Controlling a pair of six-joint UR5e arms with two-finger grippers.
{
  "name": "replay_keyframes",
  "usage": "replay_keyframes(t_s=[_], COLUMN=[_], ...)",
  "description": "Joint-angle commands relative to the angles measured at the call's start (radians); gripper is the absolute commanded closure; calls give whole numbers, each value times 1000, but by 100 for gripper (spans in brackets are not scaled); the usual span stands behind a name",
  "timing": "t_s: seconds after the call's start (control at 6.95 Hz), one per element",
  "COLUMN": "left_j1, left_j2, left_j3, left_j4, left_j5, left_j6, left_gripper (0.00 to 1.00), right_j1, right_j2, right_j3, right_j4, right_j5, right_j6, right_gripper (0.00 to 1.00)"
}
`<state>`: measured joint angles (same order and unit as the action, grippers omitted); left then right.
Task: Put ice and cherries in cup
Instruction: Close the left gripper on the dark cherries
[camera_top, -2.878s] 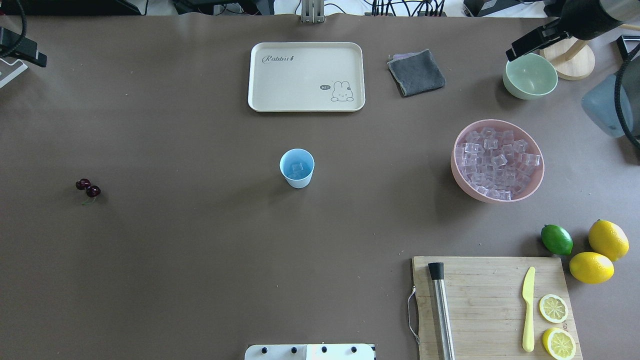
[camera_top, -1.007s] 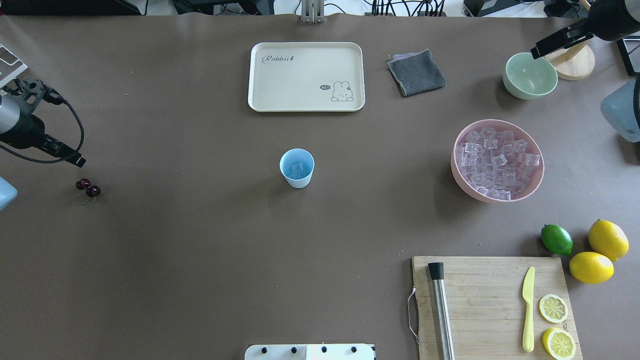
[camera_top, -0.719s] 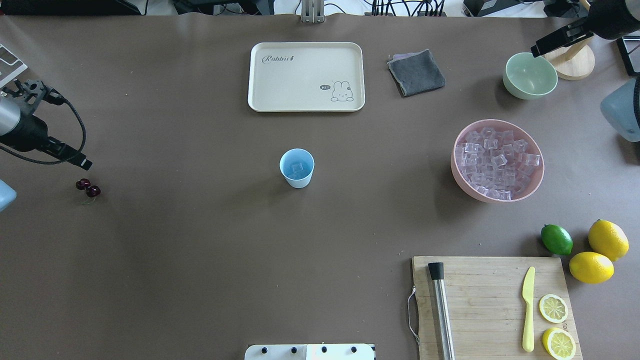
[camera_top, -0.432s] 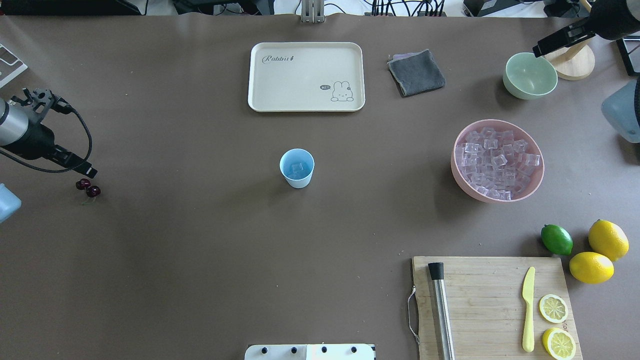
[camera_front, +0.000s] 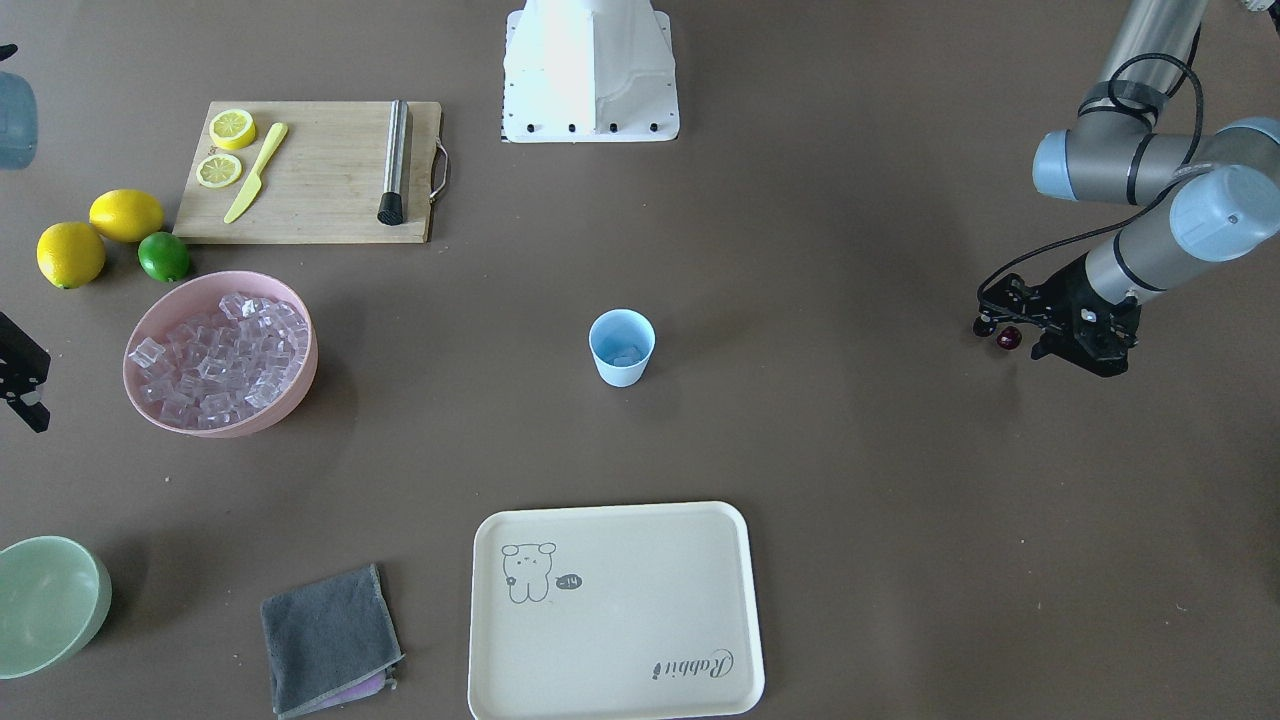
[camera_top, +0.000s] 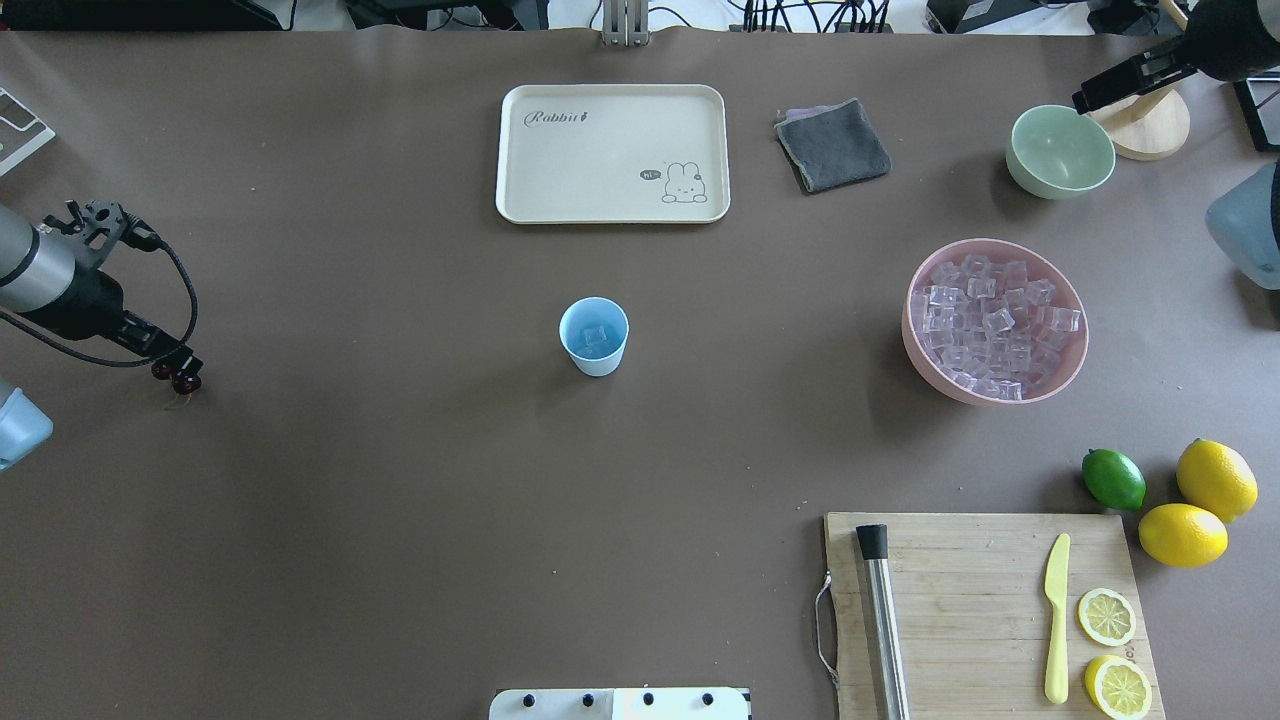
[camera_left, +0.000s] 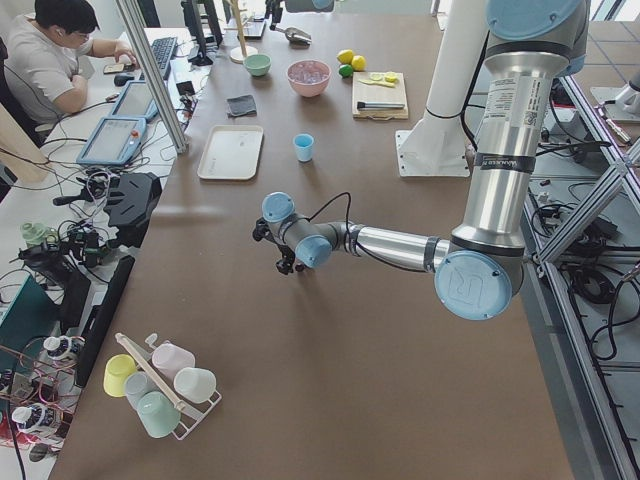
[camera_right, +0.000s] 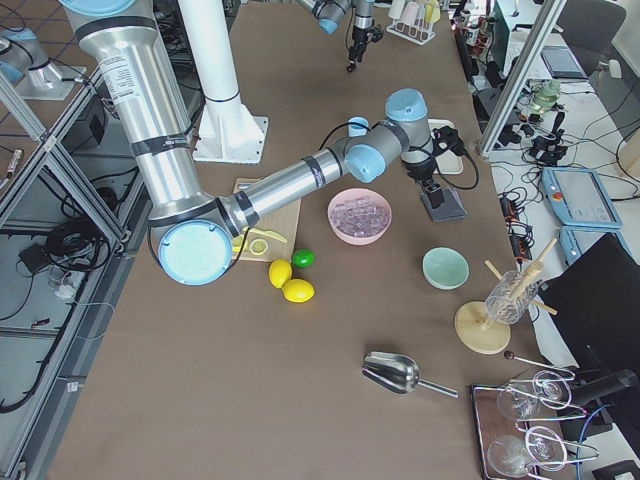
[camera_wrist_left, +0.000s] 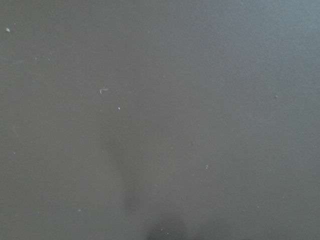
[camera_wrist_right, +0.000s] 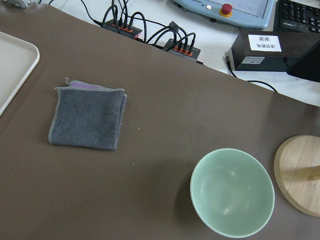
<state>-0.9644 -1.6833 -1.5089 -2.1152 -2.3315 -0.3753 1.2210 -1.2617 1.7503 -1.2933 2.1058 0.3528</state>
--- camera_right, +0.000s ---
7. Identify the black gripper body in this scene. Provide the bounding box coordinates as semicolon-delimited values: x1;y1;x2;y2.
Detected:
352;27;370;45
405;159;436;188

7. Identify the grey folded cloth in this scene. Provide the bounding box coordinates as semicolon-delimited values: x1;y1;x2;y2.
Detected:
434;188;467;222

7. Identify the yellow plastic knife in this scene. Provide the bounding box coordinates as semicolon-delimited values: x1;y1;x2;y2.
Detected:
242;227;289;243

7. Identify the green lime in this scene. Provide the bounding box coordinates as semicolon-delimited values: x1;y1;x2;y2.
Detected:
291;249;316;268

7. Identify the wine glass rack tray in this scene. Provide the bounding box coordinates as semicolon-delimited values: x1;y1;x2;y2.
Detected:
470;369;599;479

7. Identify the steel ice scoop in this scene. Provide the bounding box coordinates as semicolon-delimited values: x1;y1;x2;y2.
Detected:
361;351;459;398

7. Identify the mint green bowl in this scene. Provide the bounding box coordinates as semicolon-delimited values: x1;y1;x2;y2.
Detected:
422;247;470;290

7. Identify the light blue plastic cup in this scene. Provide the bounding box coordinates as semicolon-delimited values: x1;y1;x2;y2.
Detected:
347;116;370;138

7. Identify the textured glass on stand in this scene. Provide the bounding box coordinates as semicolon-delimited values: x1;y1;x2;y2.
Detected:
485;270;540;325

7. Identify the cream rabbit tray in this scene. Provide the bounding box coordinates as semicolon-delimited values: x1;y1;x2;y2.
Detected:
429;118;464;175

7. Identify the white wire cup rack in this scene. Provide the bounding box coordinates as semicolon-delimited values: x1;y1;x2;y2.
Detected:
386;0;441;46

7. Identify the aluminium frame post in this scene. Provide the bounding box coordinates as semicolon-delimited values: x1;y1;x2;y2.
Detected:
477;0;566;160

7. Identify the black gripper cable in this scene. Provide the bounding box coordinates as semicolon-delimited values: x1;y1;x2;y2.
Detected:
432;144;481;190

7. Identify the upper lemon slice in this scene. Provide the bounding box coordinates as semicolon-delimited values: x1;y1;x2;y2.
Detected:
249;238;269;256

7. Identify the whole yellow lemon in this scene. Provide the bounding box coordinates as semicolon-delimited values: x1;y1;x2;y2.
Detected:
268;259;293;289

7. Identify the pile of ice cubes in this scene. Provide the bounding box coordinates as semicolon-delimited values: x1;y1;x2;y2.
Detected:
329;196;390;238

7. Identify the wooden cup tree stand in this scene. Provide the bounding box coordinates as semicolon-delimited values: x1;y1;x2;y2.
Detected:
454;238;557;354

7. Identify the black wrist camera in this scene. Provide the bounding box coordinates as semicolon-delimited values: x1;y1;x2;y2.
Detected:
432;126;466;157

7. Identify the blue teach pendant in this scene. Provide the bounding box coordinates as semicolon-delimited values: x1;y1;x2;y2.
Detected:
541;167;623;230
559;225;628;266

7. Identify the wooden cutting board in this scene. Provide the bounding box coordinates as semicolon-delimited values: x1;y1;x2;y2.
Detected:
232;200;301;262

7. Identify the pink bowl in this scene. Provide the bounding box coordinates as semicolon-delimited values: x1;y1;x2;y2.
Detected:
327;188;392;246

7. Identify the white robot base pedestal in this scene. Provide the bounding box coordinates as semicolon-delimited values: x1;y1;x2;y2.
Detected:
179;0;268;165

